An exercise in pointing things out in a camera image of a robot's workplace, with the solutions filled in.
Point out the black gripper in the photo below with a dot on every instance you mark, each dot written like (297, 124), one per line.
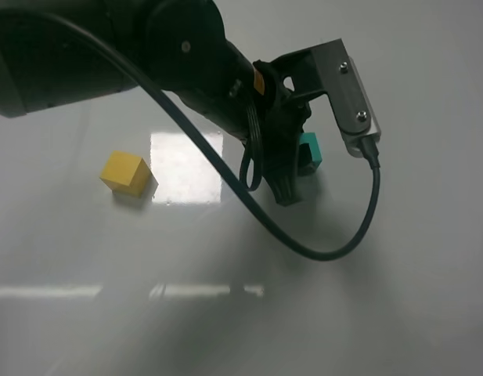
(285, 88)

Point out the green block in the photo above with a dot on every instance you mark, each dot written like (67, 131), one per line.
(309, 154)

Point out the yellow block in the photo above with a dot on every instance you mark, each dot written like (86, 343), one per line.
(126, 173)

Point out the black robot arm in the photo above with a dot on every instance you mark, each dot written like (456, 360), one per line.
(54, 53)

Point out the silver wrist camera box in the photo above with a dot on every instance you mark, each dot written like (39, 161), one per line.
(350, 104)

